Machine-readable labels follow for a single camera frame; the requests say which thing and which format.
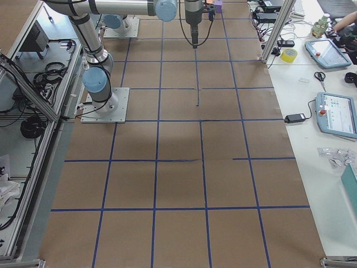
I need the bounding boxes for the blue teach pendant near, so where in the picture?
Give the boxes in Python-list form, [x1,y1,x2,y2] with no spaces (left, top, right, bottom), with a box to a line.
[315,92,356,139]

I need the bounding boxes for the blue teach pendant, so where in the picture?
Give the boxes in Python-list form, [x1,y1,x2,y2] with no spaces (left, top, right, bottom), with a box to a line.
[305,39,351,69]
[315,92,356,139]

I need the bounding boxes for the purple foam cube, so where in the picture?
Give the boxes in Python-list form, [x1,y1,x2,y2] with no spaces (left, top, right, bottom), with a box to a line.
[214,0,223,14]

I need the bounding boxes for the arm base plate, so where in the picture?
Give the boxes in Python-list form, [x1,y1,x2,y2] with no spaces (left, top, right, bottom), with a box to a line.
[103,15,139,39]
[80,88,130,123]

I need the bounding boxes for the aluminium frame post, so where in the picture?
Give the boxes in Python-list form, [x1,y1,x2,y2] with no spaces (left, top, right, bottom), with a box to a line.
[260,0,295,64]

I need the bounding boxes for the yellow tape roll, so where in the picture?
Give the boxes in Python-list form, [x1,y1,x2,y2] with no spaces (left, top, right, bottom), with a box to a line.
[281,48,298,63]

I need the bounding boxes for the black scissors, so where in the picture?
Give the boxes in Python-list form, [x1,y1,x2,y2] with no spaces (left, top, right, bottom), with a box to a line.
[314,71,326,92]

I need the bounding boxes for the teal board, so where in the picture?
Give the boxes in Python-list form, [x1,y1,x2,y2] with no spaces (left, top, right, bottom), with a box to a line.
[341,164,357,202]

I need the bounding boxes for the bag of screws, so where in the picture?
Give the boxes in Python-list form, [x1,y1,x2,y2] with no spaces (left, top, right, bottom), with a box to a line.
[317,147,356,168]

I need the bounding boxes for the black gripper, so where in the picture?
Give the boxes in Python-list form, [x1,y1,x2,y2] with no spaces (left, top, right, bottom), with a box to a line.
[202,1,216,20]
[184,0,203,49]

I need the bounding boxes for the blue teach pendant far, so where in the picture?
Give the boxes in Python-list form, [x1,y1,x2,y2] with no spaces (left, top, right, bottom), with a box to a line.
[305,39,351,69]

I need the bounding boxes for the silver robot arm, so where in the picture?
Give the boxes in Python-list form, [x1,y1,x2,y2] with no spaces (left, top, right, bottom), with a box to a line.
[45,1,180,112]

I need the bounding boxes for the black power adapter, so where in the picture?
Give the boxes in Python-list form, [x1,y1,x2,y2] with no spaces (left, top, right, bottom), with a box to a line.
[284,113,307,123]

